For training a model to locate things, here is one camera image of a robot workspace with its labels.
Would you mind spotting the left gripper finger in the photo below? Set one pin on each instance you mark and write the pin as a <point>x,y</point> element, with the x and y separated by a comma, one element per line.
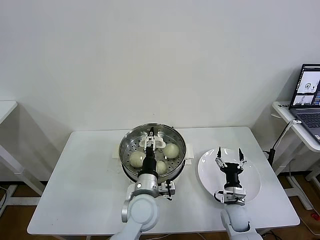
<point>151,132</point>
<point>150,146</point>

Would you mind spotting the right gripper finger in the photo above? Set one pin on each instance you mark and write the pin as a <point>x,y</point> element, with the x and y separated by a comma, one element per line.
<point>240,154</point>
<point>219,152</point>

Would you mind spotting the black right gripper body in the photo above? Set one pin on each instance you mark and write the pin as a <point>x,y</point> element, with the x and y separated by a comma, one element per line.
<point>232,175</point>

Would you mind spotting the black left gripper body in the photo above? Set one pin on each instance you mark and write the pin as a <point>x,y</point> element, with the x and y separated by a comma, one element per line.
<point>149,162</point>

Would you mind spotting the white steamed baozi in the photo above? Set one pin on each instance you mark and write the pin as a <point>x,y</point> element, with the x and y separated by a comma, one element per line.
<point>162,167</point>
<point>172,150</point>
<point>136,160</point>

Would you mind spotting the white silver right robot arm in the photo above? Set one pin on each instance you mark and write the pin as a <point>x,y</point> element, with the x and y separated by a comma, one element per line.
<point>235,220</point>

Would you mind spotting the stainless steel steamer basket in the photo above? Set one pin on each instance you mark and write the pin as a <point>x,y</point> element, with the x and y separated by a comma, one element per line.
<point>178,168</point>

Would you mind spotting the white round plate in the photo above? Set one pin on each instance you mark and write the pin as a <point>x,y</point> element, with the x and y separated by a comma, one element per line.
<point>207,175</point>

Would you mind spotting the white electric cooker pot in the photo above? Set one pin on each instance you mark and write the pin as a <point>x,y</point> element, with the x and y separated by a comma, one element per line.
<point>190,152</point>

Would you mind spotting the white side table with laptop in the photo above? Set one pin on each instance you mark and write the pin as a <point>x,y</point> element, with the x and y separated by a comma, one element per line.
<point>281,112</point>

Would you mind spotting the white printed label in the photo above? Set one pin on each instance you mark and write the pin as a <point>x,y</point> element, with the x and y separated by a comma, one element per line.
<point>282,106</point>

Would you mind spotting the grey open laptop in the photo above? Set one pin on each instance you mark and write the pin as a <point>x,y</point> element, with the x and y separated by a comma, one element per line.
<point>307,120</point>

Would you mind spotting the small red floor object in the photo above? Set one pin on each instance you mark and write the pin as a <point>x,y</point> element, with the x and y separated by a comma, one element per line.
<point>315,214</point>

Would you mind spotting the empty white side table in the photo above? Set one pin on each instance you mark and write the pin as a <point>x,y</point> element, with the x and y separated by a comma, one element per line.
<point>6,107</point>

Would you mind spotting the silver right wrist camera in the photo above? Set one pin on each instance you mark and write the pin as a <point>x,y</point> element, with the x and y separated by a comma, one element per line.
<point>236,196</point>

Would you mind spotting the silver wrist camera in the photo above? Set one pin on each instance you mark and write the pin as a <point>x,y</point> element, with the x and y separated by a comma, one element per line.
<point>166,190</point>
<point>236,196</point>

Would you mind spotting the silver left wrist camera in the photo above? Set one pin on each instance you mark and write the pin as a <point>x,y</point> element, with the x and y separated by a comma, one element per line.
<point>166,190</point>

